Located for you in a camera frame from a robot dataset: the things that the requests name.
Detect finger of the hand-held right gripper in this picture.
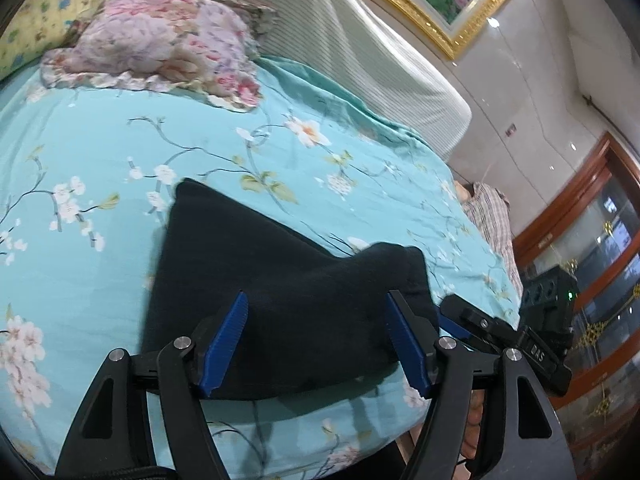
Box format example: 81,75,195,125
439,294,522,357

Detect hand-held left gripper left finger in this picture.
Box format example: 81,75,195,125
55,290,250,480

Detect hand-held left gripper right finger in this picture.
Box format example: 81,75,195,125
385,290,577,480

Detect black pants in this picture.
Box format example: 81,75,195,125
140,177,442,402

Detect person's right hand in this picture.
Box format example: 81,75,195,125
461,389,490,463

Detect wooden glass cabinet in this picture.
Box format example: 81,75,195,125
512,131,640,480

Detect plaid cloth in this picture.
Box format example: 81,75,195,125
461,181,525,303

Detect blue floral bedsheet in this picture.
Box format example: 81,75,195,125
0,55,525,480

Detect white striped headboard cover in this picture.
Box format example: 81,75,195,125
111,0,474,167

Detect pink floral ruffled pillow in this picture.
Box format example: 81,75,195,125
40,0,280,113

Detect yellow patterned pillow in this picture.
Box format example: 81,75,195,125
0,0,117,82

